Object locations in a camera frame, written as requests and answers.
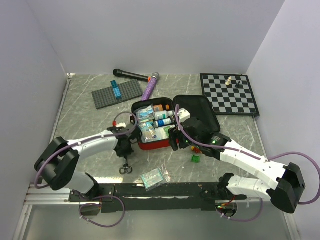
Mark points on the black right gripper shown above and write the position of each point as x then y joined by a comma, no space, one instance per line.
172,132

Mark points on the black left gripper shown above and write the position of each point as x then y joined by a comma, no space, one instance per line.
126,152

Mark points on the blue white bandage roll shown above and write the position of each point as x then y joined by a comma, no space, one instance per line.
163,122

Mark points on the black handled scissors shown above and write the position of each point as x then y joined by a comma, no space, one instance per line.
125,169

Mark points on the white plastic medicine bottle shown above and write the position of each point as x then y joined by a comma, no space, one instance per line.
160,115

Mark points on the red medicine kit case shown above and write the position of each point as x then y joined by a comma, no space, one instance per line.
197,105

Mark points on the blue cotton swab pouch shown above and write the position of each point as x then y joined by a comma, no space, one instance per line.
149,133

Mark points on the brown bottle orange cap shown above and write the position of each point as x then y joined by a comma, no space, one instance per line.
161,107

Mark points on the bag of alcohol wipes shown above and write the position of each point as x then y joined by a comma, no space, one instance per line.
145,114

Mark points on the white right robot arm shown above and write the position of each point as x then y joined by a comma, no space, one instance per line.
281,184

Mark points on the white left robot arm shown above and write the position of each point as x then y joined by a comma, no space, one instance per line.
57,164

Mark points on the toy brick car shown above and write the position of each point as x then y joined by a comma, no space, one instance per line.
196,150

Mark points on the green curved toy brick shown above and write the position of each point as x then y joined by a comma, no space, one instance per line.
195,159

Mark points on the purple glitter toy microphone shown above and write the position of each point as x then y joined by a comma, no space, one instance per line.
152,81

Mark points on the grey brick baseplate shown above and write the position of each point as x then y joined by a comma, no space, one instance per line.
105,97

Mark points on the blue toy bricks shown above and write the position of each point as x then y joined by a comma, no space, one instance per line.
116,90

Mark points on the black white chessboard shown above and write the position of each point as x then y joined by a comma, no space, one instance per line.
229,100

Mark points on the white chess piece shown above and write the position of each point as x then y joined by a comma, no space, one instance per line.
228,81

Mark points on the black microphone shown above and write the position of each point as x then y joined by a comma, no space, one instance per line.
129,75

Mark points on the black chess piece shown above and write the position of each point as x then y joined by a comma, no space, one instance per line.
238,84

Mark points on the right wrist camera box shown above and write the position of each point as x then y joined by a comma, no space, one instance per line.
183,115

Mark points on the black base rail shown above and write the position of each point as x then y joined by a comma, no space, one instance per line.
169,196

